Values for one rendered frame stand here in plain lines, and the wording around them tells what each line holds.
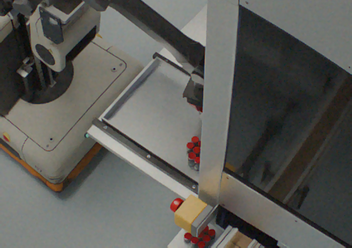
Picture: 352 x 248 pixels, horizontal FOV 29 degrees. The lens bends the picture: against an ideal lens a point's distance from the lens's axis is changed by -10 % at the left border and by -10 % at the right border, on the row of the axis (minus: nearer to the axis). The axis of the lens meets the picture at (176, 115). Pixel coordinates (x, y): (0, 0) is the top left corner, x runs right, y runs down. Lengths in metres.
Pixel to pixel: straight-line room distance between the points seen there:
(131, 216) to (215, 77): 1.62
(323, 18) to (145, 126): 1.14
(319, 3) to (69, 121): 1.92
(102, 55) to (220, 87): 1.63
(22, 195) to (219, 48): 1.87
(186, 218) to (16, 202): 1.34
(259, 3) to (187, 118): 1.03
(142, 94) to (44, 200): 1.00
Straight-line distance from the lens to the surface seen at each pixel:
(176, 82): 2.23
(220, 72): 1.40
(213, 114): 1.54
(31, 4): 1.97
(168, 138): 2.13
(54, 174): 2.85
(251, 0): 1.18
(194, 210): 1.87
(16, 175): 3.13
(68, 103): 2.93
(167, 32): 1.78
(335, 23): 1.09
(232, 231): 1.91
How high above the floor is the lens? 2.74
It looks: 59 degrees down
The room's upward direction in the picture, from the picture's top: straight up
